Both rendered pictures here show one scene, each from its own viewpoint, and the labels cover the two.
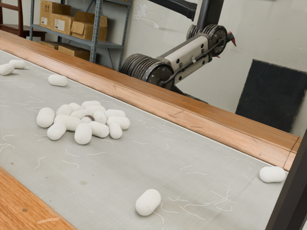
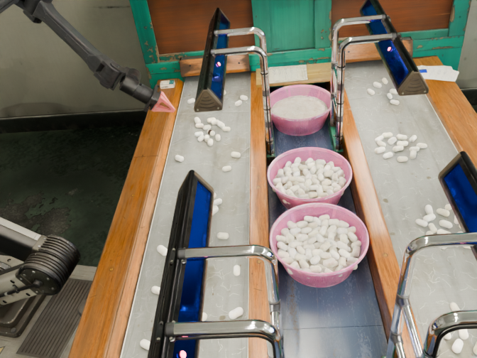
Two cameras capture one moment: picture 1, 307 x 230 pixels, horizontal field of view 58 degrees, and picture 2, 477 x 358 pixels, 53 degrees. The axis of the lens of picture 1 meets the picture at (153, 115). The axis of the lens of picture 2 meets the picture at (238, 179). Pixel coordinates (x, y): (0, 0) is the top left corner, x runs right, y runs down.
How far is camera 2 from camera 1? 1.59 m
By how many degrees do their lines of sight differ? 96
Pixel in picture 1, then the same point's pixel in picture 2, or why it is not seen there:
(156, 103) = (148, 202)
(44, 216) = (253, 168)
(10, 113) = (218, 226)
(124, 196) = (227, 175)
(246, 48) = not seen: outside the picture
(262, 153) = (161, 165)
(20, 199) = (253, 173)
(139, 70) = (68, 253)
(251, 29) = not seen: outside the picture
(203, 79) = not seen: outside the picture
